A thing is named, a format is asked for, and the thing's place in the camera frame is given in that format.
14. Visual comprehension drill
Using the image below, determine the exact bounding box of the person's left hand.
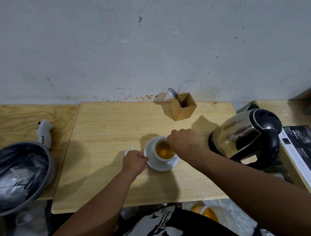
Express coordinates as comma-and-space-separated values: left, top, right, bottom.
121, 150, 149, 177

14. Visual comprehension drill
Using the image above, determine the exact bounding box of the person's right hand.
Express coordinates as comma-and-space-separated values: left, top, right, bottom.
167, 129, 207, 166

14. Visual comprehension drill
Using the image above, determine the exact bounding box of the white ceramic saucer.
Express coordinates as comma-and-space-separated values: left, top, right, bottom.
144, 136, 180, 172

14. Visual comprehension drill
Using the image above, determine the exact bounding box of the person's left forearm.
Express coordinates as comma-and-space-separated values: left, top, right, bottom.
52, 169, 139, 236

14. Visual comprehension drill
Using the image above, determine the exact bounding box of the person's right forearm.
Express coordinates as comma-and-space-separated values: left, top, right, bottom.
188, 149, 311, 236

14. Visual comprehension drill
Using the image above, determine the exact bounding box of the white ceramic cup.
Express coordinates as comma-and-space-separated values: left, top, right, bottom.
153, 137, 178, 163

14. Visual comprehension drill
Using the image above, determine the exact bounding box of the square wooden utensil holder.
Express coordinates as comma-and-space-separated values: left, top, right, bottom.
169, 92, 197, 121

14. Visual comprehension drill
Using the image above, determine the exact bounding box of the black and white shirt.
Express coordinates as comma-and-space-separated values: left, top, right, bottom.
114, 205, 240, 236

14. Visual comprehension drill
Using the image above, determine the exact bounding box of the stainless steel electric kettle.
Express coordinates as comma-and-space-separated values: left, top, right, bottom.
211, 108, 283, 170

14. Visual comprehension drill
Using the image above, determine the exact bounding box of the yellow plastic bucket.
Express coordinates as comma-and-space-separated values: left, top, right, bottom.
191, 204, 234, 228

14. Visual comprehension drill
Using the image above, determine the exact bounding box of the dark grey object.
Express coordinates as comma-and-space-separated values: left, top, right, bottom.
236, 101, 261, 115

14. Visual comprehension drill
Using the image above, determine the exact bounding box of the grey round bin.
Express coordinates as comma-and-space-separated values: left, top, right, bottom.
0, 142, 57, 217

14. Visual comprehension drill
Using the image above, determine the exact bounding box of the white plastic handheld device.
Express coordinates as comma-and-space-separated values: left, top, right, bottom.
36, 119, 54, 149

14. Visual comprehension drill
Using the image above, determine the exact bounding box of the grey plastic bin liner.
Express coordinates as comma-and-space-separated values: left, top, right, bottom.
0, 145, 50, 210

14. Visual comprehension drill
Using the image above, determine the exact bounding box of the black and white printed box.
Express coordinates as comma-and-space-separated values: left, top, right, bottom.
278, 125, 311, 193

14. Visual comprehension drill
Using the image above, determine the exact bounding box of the clear plastic container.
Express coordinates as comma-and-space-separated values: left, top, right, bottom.
13, 201, 50, 236

